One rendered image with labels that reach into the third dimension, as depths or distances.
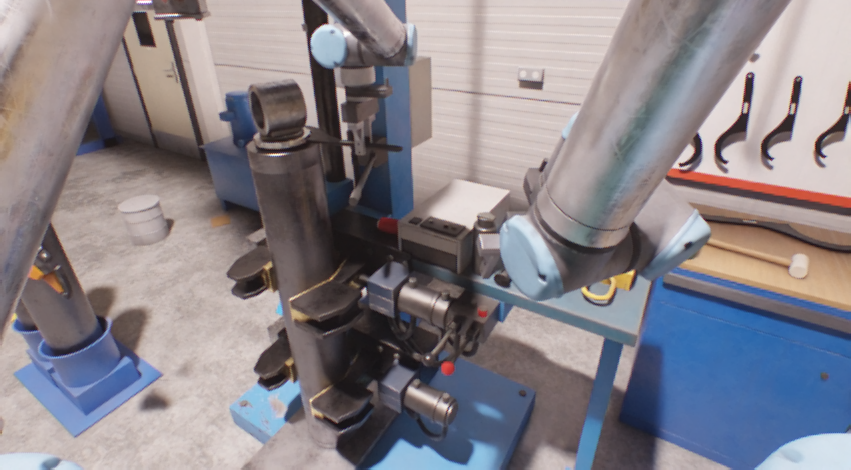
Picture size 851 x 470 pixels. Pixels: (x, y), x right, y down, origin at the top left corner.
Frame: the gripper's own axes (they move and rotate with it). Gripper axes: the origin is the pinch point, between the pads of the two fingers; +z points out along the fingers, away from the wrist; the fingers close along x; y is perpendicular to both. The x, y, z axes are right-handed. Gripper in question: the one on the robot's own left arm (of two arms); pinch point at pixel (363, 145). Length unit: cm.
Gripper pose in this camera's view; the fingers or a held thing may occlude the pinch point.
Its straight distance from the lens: 126.1
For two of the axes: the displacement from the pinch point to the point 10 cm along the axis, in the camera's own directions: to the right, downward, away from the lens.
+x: -3.4, 4.4, -8.3
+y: -9.4, -1.4, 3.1
